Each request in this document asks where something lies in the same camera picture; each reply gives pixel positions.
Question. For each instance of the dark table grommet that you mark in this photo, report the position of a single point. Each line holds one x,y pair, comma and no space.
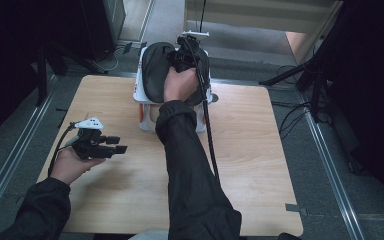
215,98

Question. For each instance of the dark cabinet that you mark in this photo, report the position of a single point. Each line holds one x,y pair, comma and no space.
113,20

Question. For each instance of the metal floor rail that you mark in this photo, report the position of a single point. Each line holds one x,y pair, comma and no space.
13,160
330,173

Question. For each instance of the black metal stand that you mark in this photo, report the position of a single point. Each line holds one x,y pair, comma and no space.
41,83

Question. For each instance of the person's dark knee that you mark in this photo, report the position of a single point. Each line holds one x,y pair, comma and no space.
290,236

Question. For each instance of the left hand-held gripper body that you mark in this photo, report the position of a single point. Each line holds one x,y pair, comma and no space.
90,148

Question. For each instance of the person's left hand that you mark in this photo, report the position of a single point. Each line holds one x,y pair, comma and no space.
66,166

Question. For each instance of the black floor plug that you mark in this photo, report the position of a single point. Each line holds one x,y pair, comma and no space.
127,47
142,45

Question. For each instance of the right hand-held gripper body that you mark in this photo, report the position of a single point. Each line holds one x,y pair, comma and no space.
186,55

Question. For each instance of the person's right hand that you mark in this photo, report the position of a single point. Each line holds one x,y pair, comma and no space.
180,85

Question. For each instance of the black slipper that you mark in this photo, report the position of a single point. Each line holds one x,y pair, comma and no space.
198,100
155,71

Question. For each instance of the white cloth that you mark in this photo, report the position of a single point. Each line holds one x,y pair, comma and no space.
150,235

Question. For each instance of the white shoe rack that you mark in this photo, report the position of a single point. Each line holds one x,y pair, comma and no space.
139,95

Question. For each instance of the black tripod stand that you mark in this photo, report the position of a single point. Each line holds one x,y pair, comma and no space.
280,76

